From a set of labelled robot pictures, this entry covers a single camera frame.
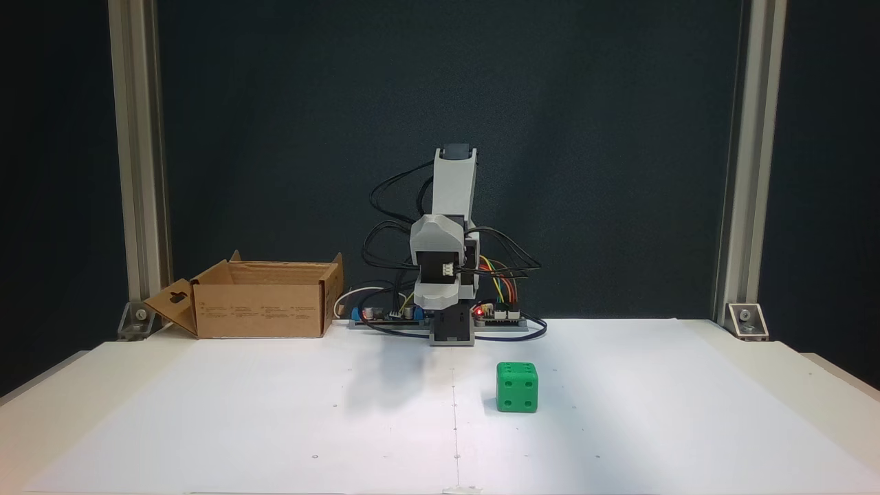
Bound grey base plate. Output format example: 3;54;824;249
347;318;531;333

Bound green jumper wire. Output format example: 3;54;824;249
483;263;511;307

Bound dark power cable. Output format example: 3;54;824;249
354;316;549;342

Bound circuit board with red light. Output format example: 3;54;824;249
474;302;523;323

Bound white cable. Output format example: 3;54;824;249
334;285;390;319

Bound black motor cable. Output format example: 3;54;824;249
362;162;435;277
473;225;544;283

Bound yellow jumper wire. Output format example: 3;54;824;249
480;257;504;307

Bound metal corner bracket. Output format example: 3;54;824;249
117;301;156;341
727;302;769;340

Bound blue circuit board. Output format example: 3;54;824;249
351;305;426;325

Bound green dice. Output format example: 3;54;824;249
496;362;539;413

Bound aluminium frame post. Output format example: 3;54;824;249
108;0;173;324
713;0;788;328

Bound brown cardboard box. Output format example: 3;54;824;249
143;250;344;339

